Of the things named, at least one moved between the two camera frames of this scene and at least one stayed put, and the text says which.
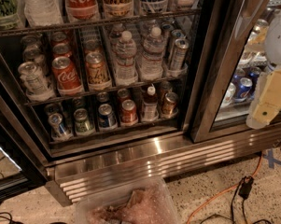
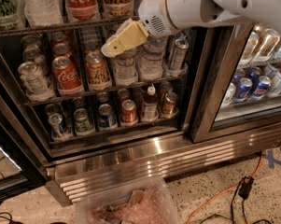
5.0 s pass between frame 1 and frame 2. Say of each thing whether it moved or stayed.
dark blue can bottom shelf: stayed
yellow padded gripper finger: moved
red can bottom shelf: stayed
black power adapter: stayed
